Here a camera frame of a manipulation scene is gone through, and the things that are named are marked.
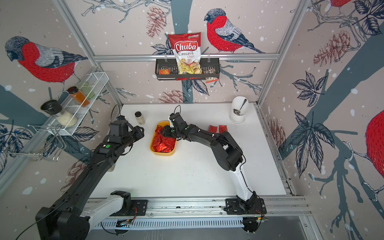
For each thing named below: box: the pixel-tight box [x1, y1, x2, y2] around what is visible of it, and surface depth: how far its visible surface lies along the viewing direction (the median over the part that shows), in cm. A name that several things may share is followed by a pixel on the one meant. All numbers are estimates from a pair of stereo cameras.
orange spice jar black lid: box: [67, 86, 90, 108], surface depth 74 cm
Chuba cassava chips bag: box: [168, 32, 203, 75], surface depth 84 cm
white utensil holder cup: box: [230, 96, 249, 123], surface depth 106 cm
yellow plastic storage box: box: [150, 121, 177, 156], surface depth 94 cm
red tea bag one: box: [219, 125, 228, 134], surface depth 106 cm
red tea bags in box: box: [151, 125, 176, 153], surface depth 94 cm
